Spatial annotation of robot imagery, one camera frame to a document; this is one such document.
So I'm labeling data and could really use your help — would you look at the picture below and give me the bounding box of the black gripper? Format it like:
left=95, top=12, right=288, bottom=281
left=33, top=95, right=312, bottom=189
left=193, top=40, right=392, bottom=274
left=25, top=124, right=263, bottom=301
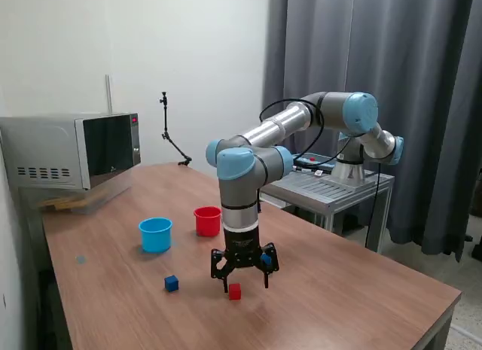
left=209, top=226, right=280, bottom=294

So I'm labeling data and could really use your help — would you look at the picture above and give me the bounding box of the blue plastic bin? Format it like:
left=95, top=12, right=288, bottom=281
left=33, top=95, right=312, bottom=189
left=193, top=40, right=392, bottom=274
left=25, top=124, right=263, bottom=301
left=138, top=216, right=174, bottom=254

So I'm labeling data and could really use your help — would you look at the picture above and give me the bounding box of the red plastic cup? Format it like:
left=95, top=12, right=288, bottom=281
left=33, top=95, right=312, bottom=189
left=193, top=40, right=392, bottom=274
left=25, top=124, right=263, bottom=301
left=194, top=205, right=223, bottom=238

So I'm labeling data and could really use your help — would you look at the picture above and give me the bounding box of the grey metal robot cart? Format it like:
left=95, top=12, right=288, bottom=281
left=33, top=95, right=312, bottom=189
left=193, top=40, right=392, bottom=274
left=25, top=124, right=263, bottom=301
left=258, top=160, right=395, bottom=255

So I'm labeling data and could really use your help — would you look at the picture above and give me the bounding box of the blue teach pendant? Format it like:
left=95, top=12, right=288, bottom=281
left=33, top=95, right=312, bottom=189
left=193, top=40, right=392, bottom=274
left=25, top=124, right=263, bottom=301
left=293, top=152, right=337, bottom=172

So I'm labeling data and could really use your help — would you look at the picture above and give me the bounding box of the wooden boards stack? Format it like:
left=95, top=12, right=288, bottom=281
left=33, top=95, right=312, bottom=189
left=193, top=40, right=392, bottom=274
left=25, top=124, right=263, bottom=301
left=37, top=197, right=91, bottom=212

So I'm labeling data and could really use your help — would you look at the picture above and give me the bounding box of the black chair base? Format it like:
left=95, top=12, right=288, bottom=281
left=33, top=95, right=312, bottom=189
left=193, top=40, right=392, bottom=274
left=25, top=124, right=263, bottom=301
left=465, top=231, right=482, bottom=259

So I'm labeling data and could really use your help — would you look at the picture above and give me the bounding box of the silver microwave oven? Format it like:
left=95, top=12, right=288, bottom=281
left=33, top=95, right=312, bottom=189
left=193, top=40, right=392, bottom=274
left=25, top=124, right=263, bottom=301
left=0, top=112, right=142, bottom=193

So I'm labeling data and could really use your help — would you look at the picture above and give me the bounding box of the grey curtain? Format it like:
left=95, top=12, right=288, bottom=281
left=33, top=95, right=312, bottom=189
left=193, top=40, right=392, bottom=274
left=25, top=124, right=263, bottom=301
left=261, top=0, right=482, bottom=263

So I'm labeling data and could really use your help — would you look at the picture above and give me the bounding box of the black cable hanging off cart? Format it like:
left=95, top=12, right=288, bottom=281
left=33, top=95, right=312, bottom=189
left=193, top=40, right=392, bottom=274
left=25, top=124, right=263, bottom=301
left=361, top=165, right=381, bottom=248

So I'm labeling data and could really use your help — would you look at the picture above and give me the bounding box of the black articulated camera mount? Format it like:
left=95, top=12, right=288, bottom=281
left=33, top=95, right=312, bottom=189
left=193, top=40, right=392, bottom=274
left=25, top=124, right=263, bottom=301
left=157, top=90, right=194, bottom=167

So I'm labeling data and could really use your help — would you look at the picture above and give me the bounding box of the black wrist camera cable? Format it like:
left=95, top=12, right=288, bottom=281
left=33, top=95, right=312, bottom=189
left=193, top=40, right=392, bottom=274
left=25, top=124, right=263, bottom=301
left=258, top=98, right=377, bottom=166

